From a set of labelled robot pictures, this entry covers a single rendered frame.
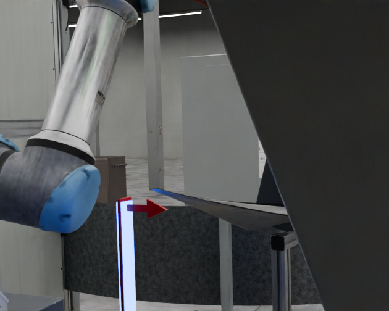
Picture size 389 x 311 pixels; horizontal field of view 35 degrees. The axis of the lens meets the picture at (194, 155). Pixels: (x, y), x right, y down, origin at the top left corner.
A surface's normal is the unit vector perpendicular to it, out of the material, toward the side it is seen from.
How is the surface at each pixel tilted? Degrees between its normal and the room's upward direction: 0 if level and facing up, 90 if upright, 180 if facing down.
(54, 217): 114
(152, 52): 90
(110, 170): 90
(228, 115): 90
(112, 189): 90
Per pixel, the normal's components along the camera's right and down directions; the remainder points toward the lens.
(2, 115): 0.86, 0.00
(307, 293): 0.06, 0.05
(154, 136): -0.39, 0.06
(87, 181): 0.93, 0.30
